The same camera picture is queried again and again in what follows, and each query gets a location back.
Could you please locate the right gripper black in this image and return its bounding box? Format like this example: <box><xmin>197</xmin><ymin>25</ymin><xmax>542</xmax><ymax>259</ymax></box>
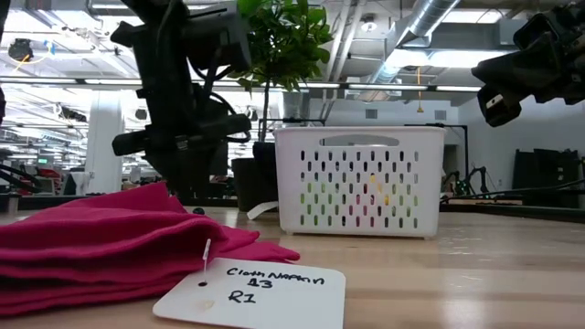
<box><xmin>470</xmin><ymin>30</ymin><xmax>585</xmax><ymax>129</ymax></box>

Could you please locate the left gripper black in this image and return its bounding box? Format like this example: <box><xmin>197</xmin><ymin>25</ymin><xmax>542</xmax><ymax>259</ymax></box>
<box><xmin>111</xmin><ymin>112</ymin><xmax>253</xmax><ymax>205</ymax></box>

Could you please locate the white perforated plastic basket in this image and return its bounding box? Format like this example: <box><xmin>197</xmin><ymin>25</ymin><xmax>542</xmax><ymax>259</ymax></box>
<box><xmin>272</xmin><ymin>125</ymin><xmax>447</xmax><ymax>240</ymax></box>

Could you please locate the black plant pot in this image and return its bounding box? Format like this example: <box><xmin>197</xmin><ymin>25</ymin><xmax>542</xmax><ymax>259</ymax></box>
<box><xmin>230</xmin><ymin>156</ymin><xmax>256</xmax><ymax>213</ymax></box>

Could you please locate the black storage cabinet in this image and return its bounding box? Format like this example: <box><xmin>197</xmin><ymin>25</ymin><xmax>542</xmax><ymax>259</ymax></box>
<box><xmin>511</xmin><ymin>147</ymin><xmax>582</xmax><ymax>209</ymax></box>

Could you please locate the white building pillar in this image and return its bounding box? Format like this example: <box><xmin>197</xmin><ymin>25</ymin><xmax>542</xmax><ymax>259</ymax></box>
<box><xmin>85</xmin><ymin>90</ymin><xmax>126</xmax><ymax>196</ymax></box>

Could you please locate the small blank white tag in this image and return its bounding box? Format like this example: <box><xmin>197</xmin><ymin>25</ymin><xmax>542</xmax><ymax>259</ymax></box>
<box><xmin>246</xmin><ymin>199</ymin><xmax>280</xmax><ymax>221</ymax></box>

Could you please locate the magenta cloth napkin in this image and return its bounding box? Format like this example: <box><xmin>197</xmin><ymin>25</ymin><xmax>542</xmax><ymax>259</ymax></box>
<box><xmin>0</xmin><ymin>181</ymin><xmax>302</xmax><ymax>319</ymax></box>

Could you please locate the overhead light bar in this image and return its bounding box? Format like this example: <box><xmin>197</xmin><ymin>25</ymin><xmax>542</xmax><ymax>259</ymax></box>
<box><xmin>0</xmin><ymin>76</ymin><xmax>484</xmax><ymax>93</ymax></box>

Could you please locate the white handwritten paper tag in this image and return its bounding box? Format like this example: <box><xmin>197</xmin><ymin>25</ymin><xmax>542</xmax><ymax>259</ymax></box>
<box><xmin>152</xmin><ymin>237</ymin><xmax>347</xmax><ymax>329</ymax></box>

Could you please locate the green leafy artificial plant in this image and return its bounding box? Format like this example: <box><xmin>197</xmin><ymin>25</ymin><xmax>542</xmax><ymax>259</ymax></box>
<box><xmin>235</xmin><ymin>0</ymin><xmax>335</xmax><ymax>143</ymax></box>

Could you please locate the black metal frame stand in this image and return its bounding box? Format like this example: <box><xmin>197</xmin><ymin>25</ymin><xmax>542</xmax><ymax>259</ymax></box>
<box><xmin>404</xmin><ymin>122</ymin><xmax>470</xmax><ymax>198</ymax></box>

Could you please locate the yellow hanging cord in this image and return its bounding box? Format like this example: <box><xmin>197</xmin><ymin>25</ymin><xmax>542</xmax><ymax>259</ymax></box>
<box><xmin>415</xmin><ymin>66</ymin><xmax>425</xmax><ymax>114</ymax></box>

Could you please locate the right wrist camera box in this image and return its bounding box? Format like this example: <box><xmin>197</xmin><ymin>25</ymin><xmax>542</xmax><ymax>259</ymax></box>
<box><xmin>512</xmin><ymin>12</ymin><xmax>557</xmax><ymax>52</ymax></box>

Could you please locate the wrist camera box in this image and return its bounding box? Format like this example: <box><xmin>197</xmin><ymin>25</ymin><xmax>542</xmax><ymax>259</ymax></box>
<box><xmin>512</xmin><ymin>12</ymin><xmax>557</xmax><ymax>52</ymax></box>
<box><xmin>182</xmin><ymin>3</ymin><xmax>253</xmax><ymax>74</ymax></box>

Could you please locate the black aluminium table frame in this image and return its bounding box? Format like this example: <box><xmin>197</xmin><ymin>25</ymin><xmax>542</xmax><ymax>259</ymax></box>
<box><xmin>0</xmin><ymin>194</ymin><xmax>585</xmax><ymax>225</ymax></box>

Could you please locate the silver ventilation duct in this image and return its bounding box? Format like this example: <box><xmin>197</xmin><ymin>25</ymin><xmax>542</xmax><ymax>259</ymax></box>
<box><xmin>360</xmin><ymin>0</ymin><xmax>463</xmax><ymax>102</ymax></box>

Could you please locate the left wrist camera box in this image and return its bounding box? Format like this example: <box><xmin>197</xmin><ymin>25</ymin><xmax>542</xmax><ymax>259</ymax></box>
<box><xmin>182</xmin><ymin>3</ymin><xmax>253</xmax><ymax>74</ymax></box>

